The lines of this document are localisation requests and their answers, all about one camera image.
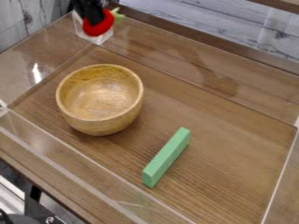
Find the black table leg bracket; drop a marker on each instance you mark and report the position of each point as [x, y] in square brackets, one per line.
[35, 210]

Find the green rectangular block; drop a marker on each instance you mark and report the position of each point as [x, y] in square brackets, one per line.
[166, 157]

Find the wooden bowl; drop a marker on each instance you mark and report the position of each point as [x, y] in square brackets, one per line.
[99, 98]

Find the clear acrylic corner bracket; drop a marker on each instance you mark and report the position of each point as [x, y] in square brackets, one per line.
[95, 40]

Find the red plush strawberry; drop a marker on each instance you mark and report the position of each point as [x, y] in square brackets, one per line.
[113, 18]

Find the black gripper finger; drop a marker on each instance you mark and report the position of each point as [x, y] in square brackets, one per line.
[90, 9]

